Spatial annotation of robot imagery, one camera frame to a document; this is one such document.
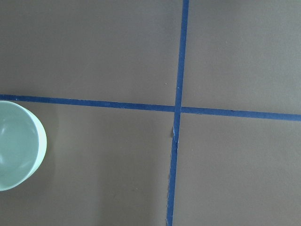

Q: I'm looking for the green bowl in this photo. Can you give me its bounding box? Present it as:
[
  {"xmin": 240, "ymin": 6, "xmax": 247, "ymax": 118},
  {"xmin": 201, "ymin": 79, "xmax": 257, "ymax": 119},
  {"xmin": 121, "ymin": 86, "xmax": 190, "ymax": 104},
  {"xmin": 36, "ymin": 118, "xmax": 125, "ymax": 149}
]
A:
[{"xmin": 0, "ymin": 101, "xmax": 47, "ymax": 191}]

